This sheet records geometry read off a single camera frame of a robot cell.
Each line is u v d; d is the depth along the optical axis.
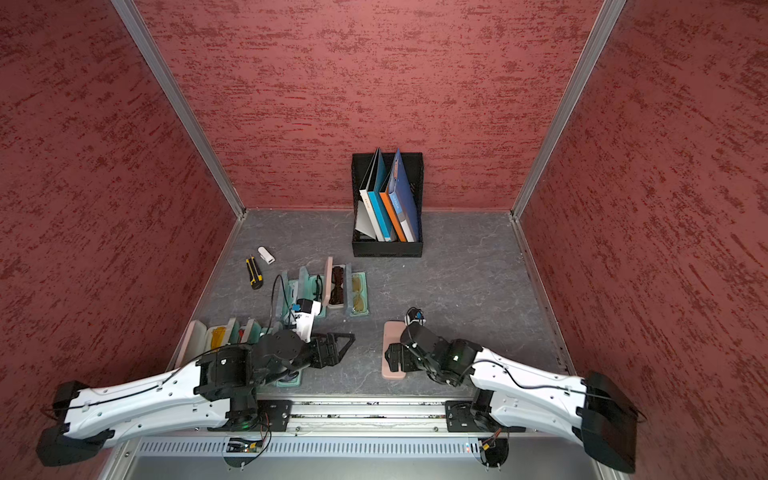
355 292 0.93
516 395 0.49
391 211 0.90
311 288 0.97
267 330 0.51
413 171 1.09
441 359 0.59
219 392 0.49
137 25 0.73
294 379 0.58
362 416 0.76
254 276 1.00
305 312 0.63
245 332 0.81
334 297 0.87
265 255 1.03
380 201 0.89
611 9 0.70
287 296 0.96
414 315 0.74
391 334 0.86
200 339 0.85
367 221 0.95
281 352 0.50
